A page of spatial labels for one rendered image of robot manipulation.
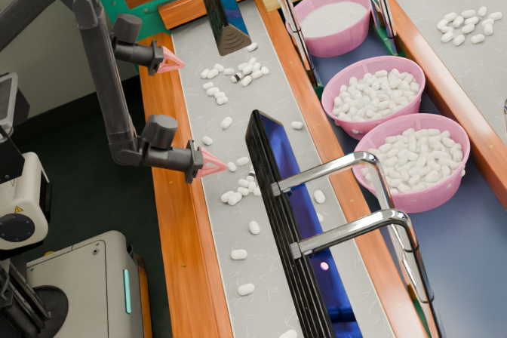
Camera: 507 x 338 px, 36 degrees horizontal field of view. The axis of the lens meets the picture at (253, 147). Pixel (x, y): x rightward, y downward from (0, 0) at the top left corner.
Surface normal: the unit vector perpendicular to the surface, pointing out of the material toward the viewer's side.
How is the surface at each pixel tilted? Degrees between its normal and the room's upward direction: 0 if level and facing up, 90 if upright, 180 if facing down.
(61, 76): 90
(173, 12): 90
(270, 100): 0
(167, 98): 0
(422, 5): 0
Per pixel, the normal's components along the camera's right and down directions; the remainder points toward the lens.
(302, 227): 0.62, -0.69
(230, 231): -0.33, -0.73
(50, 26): 0.18, 0.58
